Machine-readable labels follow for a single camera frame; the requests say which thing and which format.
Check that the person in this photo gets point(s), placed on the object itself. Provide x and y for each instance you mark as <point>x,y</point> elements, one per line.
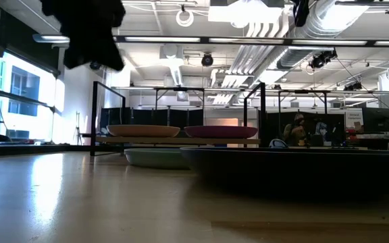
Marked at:
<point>294,131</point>

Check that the white poster sign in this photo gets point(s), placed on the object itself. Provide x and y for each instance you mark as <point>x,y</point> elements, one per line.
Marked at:
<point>354,118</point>

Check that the thin light tripod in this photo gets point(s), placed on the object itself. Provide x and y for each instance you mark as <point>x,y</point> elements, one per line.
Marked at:
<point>78,135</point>

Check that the black ceiling spotlight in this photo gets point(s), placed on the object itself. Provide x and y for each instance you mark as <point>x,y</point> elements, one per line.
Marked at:
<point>317,60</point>
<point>95,66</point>
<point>207,59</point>
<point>352,86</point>

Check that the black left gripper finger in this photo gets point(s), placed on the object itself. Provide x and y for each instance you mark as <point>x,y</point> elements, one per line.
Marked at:
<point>79,50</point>
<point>108,50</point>

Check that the light green plate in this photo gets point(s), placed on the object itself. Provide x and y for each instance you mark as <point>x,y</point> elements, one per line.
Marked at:
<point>154,158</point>

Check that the beige plate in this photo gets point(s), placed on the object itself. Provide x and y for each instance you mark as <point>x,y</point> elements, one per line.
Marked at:
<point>144,131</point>

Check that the dark navy plate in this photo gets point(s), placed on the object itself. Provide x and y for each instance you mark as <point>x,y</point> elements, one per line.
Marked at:
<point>299,172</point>

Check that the black metal frame stand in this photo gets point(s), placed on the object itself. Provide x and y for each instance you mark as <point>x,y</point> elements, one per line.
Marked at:
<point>302,91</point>
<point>181,89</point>

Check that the black computer monitor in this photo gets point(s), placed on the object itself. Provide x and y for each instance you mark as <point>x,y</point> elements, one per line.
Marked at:
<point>377,119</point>

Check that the white rounded device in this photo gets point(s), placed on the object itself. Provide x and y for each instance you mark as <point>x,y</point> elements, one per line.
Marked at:
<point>277,143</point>

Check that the silver ventilation duct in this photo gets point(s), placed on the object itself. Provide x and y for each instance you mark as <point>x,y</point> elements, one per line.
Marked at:
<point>316,23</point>

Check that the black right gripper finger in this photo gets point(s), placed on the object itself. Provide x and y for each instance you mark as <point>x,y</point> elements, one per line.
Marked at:
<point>301,11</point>

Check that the maroon plate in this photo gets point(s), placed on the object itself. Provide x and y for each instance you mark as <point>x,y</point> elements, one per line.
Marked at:
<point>219,131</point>

